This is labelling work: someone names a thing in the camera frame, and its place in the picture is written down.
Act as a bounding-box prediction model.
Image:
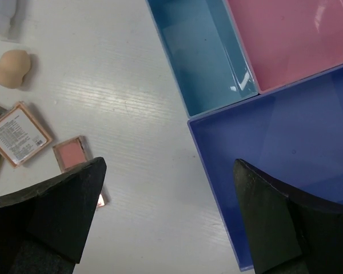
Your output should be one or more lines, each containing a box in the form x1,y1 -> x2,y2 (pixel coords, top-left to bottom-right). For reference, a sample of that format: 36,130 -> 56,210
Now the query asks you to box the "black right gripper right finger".
233,159 -> 343,273

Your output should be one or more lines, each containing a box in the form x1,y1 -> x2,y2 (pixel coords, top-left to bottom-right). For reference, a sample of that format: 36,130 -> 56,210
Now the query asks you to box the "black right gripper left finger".
0,157 -> 106,273

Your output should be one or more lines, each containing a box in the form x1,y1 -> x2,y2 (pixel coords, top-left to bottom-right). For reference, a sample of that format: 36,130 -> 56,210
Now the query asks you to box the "small pink blush compact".
51,135 -> 107,208

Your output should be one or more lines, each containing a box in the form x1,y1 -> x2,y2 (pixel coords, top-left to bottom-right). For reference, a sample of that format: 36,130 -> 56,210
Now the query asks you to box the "peach square compact box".
0,102 -> 53,168

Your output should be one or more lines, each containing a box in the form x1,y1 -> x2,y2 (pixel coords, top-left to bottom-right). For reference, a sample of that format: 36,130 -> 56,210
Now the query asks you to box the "beige makeup sponge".
0,50 -> 31,89

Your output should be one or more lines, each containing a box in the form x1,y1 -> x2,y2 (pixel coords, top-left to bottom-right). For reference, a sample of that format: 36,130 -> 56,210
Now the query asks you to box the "dark blue organizer bin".
188,68 -> 343,271

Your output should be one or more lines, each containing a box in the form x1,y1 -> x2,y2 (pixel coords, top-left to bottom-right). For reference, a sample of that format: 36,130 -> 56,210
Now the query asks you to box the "light blue organizer bin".
147,0 -> 258,118

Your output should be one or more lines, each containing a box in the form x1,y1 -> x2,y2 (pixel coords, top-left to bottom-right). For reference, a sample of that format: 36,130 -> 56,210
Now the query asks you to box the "pink organizer bin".
228,0 -> 343,94

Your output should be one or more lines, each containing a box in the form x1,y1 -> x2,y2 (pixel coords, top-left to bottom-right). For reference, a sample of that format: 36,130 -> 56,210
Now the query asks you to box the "white tube blue print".
0,0 -> 17,38

